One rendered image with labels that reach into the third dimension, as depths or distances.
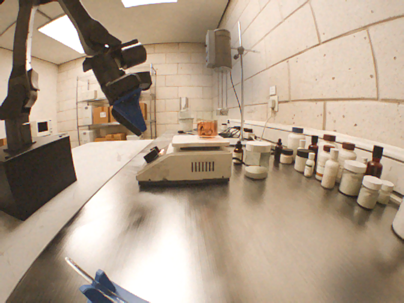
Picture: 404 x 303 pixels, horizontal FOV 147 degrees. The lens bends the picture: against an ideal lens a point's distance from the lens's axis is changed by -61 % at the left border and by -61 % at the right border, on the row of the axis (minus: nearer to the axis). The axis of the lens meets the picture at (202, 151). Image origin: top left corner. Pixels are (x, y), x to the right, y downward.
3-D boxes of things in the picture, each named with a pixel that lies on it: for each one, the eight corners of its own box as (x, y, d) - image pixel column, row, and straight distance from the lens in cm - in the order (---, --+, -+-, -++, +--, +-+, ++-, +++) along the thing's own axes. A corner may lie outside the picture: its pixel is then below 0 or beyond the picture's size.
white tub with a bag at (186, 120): (182, 132, 134) (182, 107, 133) (176, 130, 147) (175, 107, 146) (196, 131, 140) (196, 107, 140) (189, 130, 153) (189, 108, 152)
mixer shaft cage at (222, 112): (217, 115, 77) (217, 66, 81) (214, 115, 83) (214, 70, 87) (230, 115, 78) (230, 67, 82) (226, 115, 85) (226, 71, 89)
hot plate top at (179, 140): (171, 148, 30) (171, 143, 30) (173, 138, 42) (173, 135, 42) (231, 146, 32) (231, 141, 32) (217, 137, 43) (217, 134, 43)
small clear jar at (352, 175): (362, 193, 43) (370, 165, 41) (353, 199, 38) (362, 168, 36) (343, 184, 45) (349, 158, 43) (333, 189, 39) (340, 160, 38)
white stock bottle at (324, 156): (323, 175, 48) (328, 143, 46) (334, 181, 45) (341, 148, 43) (311, 176, 44) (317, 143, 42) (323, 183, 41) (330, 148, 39)
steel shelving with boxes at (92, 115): (84, 180, 323) (76, 75, 317) (94, 172, 354) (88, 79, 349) (156, 181, 263) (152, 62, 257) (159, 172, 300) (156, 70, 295)
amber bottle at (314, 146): (317, 166, 55) (322, 136, 53) (306, 165, 54) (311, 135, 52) (314, 163, 58) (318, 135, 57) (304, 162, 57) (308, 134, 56)
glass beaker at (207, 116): (193, 141, 34) (193, 103, 33) (198, 137, 39) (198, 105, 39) (221, 142, 33) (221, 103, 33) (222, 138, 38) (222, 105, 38)
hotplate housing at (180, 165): (136, 187, 34) (131, 149, 31) (148, 166, 45) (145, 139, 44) (241, 182, 34) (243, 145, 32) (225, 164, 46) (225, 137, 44)
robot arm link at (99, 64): (79, 55, 39) (116, 40, 41) (80, 68, 43) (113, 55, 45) (89, 78, 35) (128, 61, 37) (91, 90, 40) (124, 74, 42)
